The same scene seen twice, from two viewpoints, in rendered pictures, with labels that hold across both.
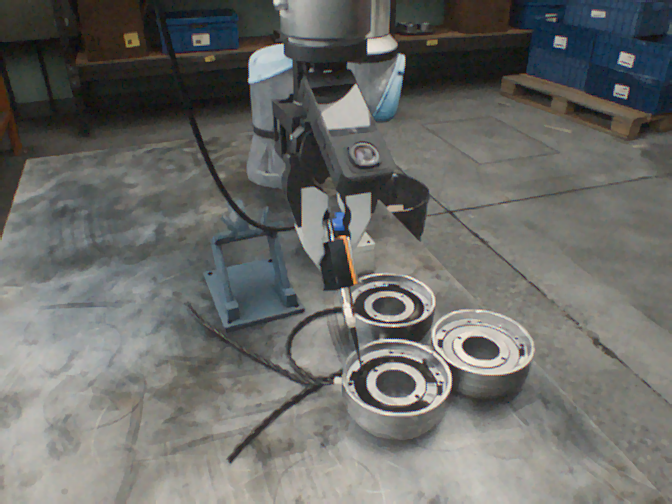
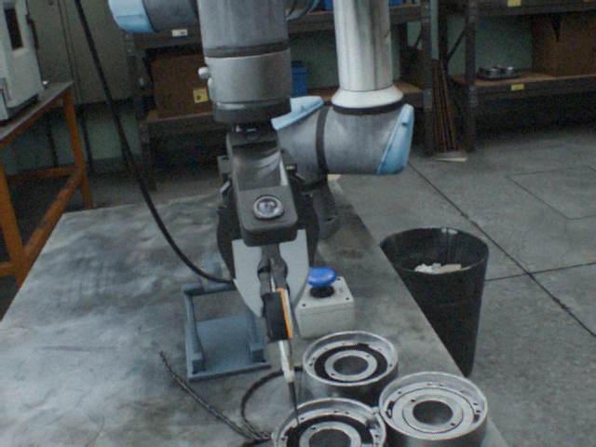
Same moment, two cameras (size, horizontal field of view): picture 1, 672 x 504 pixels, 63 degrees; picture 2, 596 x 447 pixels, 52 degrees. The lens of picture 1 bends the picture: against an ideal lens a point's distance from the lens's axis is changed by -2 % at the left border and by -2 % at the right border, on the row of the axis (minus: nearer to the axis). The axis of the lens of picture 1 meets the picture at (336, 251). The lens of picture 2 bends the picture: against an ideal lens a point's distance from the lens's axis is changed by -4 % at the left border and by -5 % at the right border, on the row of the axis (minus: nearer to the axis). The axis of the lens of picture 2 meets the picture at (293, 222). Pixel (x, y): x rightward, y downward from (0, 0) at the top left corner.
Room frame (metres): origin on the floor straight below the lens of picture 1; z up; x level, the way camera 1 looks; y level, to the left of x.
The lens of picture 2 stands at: (-0.05, -0.15, 1.24)
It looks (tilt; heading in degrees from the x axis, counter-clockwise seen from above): 22 degrees down; 14
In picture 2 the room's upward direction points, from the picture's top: 5 degrees counter-clockwise
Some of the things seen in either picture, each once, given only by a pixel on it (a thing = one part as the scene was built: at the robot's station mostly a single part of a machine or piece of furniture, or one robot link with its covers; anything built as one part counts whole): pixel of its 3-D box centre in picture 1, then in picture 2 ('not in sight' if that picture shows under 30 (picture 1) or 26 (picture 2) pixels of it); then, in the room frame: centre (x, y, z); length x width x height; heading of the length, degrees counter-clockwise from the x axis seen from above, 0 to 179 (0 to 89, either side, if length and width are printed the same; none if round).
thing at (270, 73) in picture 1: (287, 84); (295, 138); (0.99, 0.09, 0.97); 0.13 x 0.12 x 0.14; 84
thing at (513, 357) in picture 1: (479, 354); (432, 419); (0.45, -0.15, 0.82); 0.08 x 0.08 x 0.02
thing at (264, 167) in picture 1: (286, 147); (296, 201); (0.99, 0.09, 0.85); 0.15 x 0.15 x 0.10
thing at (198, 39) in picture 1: (197, 30); (266, 83); (4.00, 0.94, 0.56); 0.52 x 0.38 x 0.22; 107
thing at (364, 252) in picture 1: (340, 246); (322, 304); (0.67, -0.01, 0.82); 0.08 x 0.07 x 0.05; 20
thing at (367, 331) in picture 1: (388, 311); (350, 371); (0.52, -0.06, 0.82); 0.10 x 0.10 x 0.04
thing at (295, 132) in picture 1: (322, 106); (257, 161); (0.50, 0.01, 1.07); 0.09 x 0.08 x 0.12; 23
